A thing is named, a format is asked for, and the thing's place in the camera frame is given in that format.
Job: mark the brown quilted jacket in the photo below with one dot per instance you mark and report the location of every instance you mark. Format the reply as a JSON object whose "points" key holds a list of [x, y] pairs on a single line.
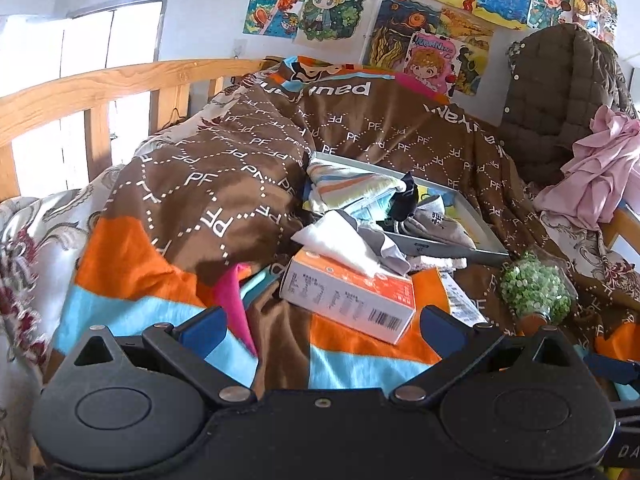
{"points": [[560, 76]]}

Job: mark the wooden bed rail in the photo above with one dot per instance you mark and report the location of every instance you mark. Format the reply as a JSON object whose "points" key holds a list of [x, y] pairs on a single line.
{"points": [[168, 83]]}

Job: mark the green bead bag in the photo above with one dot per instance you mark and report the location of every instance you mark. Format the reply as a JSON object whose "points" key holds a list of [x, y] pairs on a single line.
{"points": [[536, 284]]}

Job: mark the pink crumpled garment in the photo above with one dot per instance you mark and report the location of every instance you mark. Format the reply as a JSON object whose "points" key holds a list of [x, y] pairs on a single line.
{"points": [[595, 179]]}

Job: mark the navy blue sock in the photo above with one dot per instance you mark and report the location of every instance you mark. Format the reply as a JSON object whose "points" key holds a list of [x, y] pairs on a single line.
{"points": [[404, 203]]}

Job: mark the orange white tissue box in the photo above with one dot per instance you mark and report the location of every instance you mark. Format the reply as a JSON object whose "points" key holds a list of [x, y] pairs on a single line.
{"points": [[381, 306]]}

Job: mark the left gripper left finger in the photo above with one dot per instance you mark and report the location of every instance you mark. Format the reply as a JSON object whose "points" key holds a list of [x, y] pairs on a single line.
{"points": [[203, 333]]}

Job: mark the floral bed sheet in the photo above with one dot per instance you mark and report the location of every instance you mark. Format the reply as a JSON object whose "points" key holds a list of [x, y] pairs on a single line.
{"points": [[61, 273]]}

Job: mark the starry night style painting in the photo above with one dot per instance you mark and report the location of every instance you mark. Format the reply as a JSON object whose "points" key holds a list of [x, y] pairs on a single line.
{"points": [[398, 20]]}

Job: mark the pink girl cartoon painting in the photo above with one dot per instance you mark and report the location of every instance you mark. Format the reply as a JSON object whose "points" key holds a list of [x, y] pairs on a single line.
{"points": [[433, 60]]}

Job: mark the grey colourful tray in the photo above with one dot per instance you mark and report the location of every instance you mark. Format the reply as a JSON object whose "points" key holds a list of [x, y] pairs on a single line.
{"points": [[489, 250]]}

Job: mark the white grey cloth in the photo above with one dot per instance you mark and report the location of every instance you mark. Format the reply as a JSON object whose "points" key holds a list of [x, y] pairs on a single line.
{"points": [[361, 246]]}

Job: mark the blond boy cartoon painting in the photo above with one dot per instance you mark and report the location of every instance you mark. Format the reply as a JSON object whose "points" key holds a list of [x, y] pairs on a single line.
{"points": [[334, 25]]}

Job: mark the brown PF patterned blanket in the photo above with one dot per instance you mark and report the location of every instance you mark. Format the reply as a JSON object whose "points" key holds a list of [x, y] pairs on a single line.
{"points": [[218, 198]]}

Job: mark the striped folded cloth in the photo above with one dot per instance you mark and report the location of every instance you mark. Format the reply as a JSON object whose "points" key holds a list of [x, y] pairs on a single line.
{"points": [[362, 194]]}

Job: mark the grey printed sock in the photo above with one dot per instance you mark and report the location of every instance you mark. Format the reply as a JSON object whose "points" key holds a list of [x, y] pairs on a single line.
{"points": [[430, 221]]}

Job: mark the orange haired girl painting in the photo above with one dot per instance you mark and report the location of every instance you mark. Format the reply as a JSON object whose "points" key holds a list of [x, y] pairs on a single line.
{"points": [[272, 18]]}

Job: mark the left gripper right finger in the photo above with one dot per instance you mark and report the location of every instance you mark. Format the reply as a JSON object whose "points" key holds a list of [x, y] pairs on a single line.
{"points": [[442, 332]]}

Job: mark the white paper packet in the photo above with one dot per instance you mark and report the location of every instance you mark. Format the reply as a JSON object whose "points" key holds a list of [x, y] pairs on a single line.
{"points": [[461, 306]]}

